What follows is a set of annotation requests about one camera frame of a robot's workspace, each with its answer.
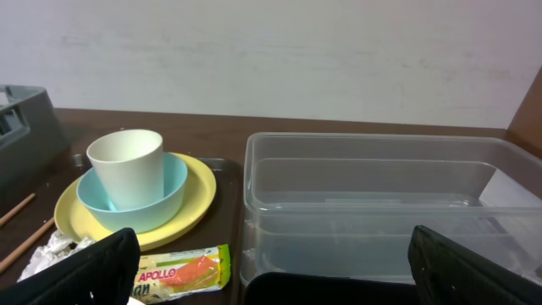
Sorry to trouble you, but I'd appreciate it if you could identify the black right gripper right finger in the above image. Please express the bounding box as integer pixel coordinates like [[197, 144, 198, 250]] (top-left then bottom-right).
[[408, 225, 541, 305]]

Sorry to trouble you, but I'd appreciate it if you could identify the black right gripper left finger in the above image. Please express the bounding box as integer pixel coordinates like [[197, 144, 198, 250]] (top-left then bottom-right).
[[1, 228, 141, 305]]

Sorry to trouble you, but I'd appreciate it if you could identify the cream cup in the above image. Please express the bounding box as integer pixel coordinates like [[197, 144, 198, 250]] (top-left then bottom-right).
[[86, 129, 164, 210]]

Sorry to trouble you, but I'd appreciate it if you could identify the light blue bowl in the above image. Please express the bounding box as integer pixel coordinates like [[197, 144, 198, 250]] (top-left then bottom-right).
[[76, 152, 189, 233]]

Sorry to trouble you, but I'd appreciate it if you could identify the yellow plate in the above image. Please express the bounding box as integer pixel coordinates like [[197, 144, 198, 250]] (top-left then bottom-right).
[[54, 153, 217, 251]]

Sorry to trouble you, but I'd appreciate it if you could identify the grey dishwasher rack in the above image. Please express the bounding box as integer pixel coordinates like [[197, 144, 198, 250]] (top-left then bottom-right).
[[1, 85, 69, 191]]

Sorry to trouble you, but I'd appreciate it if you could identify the white small plate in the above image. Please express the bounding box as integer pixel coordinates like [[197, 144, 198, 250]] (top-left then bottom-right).
[[126, 297, 146, 305]]

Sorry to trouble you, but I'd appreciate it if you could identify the Apollo snack wrapper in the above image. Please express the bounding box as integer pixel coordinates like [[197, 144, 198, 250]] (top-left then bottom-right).
[[130, 244, 231, 304]]

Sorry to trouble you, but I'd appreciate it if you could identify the crumpled white tissue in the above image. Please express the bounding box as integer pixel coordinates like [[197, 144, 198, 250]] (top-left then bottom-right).
[[17, 230, 96, 282]]

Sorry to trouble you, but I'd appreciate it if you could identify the brown serving tray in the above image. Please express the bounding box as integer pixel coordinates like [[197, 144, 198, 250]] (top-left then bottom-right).
[[0, 152, 246, 305]]

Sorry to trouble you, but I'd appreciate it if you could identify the clear plastic bin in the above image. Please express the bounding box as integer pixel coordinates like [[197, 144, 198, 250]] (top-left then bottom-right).
[[240, 132, 541, 284]]

